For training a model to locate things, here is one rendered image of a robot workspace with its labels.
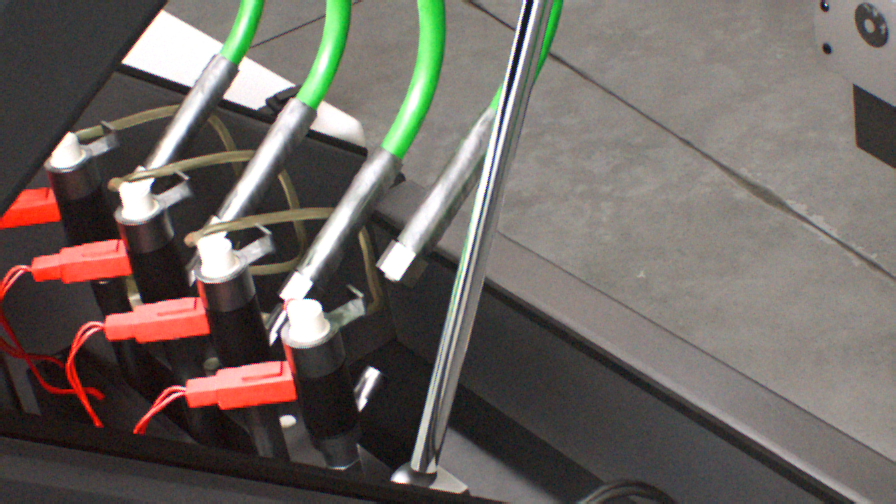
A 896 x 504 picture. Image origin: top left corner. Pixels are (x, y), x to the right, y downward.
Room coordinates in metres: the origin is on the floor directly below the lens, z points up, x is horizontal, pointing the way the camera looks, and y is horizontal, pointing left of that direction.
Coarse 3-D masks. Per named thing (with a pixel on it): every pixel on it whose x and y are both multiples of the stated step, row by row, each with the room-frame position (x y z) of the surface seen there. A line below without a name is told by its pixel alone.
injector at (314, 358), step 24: (288, 336) 0.78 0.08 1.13; (336, 336) 0.77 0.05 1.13; (288, 360) 0.78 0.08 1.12; (312, 360) 0.77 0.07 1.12; (336, 360) 0.77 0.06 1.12; (312, 384) 0.77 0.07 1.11; (336, 384) 0.77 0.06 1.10; (360, 384) 0.79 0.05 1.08; (384, 384) 0.79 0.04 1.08; (312, 408) 0.77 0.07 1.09; (336, 408) 0.77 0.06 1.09; (360, 408) 0.78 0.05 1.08; (312, 432) 0.77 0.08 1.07; (336, 432) 0.77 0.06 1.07; (360, 432) 0.78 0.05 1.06; (336, 456) 0.77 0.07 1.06; (360, 456) 0.79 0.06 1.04
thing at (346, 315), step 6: (342, 306) 0.80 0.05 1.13; (348, 306) 0.80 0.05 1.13; (354, 306) 0.80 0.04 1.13; (330, 312) 0.79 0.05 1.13; (336, 312) 0.79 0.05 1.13; (342, 312) 0.79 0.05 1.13; (348, 312) 0.79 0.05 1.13; (354, 312) 0.79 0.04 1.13; (360, 312) 0.79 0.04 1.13; (336, 318) 0.79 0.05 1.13; (342, 318) 0.79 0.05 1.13; (348, 318) 0.79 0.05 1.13; (354, 318) 0.79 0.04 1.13; (360, 318) 0.79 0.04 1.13; (342, 324) 0.78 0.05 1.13; (348, 324) 0.78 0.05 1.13
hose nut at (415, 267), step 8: (392, 240) 0.82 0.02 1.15; (392, 248) 0.81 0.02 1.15; (400, 248) 0.81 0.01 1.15; (384, 256) 0.81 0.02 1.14; (392, 256) 0.81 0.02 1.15; (400, 256) 0.80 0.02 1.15; (408, 256) 0.80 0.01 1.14; (416, 256) 0.80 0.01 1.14; (376, 264) 0.81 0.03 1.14; (384, 264) 0.80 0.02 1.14; (392, 264) 0.80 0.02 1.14; (400, 264) 0.80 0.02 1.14; (408, 264) 0.80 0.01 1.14; (416, 264) 0.80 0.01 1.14; (424, 264) 0.80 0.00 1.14; (392, 272) 0.80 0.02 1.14; (400, 272) 0.80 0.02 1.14; (408, 272) 0.80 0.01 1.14; (416, 272) 0.80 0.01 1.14; (392, 280) 0.80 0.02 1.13; (400, 280) 0.80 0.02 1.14; (408, 280) 0.80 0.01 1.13; (416, 280) 0.80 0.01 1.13
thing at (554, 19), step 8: (560, 0) 0.86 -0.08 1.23; (552, 8) 0.86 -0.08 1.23; (560, 8) 0.86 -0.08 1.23; (552, 16) 0.86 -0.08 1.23; (552, 24) 0.86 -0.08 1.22; (552, 32) 0.86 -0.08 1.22; (544, 40) 0.86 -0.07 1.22; (552, 40) 0.86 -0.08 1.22; (544, 48) 0.85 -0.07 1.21; (544, 56) 0.85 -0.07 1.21; (536, 72) 0.85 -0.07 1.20; (496, 96) 0.85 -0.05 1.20; (496, 104) 0.84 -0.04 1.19
